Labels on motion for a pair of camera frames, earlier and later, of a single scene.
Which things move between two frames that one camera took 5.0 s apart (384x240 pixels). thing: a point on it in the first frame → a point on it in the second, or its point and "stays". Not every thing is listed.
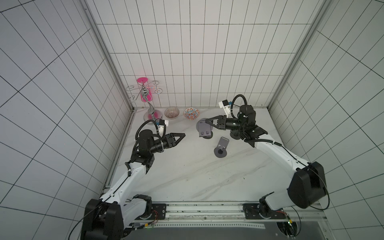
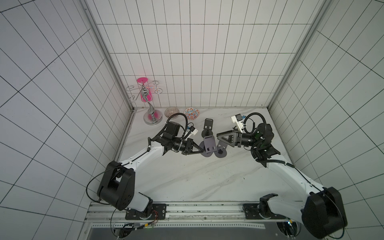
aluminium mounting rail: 230,216 stays
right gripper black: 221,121 → 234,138
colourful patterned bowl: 191,113 stays
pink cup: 145,93 stays
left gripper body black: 165,141 → 188,145
